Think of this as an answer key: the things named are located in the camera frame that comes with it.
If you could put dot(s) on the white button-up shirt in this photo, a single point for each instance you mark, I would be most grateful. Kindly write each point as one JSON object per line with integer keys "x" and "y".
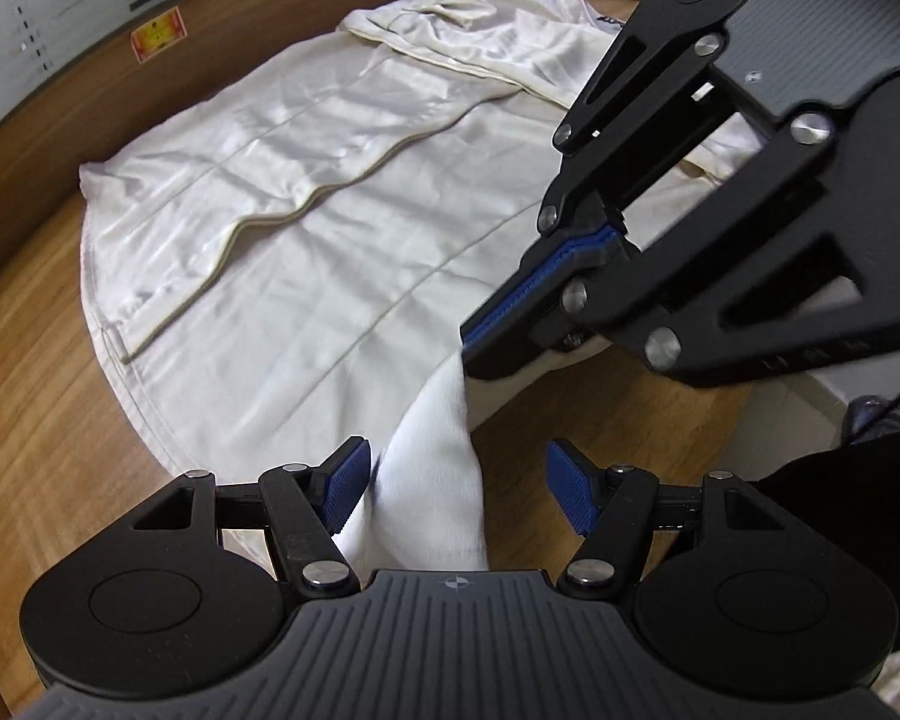
{"x": 307, "y": 240}

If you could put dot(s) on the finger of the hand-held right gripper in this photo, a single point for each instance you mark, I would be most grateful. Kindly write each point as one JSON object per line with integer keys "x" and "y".
{"x": 682, "y": 292}
{"x": 585, "y": 165}

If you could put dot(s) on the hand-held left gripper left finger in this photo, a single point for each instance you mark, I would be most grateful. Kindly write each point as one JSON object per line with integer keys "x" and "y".
{"x": 345, "y": 486}

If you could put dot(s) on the red and yellow sticker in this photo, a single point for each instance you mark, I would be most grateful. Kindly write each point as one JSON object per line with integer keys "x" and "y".
{"x": 159, "y": 33}

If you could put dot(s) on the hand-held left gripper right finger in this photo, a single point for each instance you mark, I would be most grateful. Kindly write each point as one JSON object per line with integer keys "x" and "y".
{"x": 570, "y": 487}

